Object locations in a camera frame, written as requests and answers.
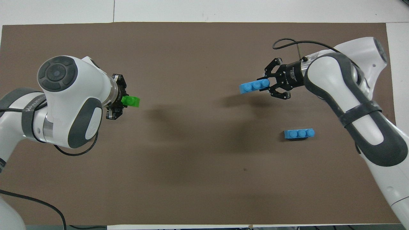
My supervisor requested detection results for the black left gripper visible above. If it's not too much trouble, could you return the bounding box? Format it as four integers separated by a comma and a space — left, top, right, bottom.
106, 74, 128, 120

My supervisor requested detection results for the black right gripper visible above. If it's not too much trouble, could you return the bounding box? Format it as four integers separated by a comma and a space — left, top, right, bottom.
257, 58, 305, 101

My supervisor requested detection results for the green two-stud toy block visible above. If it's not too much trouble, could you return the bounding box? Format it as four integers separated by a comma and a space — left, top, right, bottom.
121, 95, 141, 108

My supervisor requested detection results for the blue three-stud toy block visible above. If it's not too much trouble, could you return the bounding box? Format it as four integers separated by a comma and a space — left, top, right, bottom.
284, 128, 315, 140
239, 79, 271, 95

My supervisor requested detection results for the brown paper table mat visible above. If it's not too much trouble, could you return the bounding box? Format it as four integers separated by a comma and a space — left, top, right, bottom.
0, 22, 407, 226

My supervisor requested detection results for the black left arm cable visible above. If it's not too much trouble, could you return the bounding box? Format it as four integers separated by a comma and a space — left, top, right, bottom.
0, 107, 99, 230

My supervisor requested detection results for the grey right arm strap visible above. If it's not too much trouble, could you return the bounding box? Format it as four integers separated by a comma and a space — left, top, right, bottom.
338, 100, 383, 127

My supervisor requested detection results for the grey lettered left arm strap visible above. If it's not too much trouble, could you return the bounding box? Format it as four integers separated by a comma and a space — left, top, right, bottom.
20, 95, 47, 138

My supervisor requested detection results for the black cable under table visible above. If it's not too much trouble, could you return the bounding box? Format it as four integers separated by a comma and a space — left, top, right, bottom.
69, 225, 107, 230

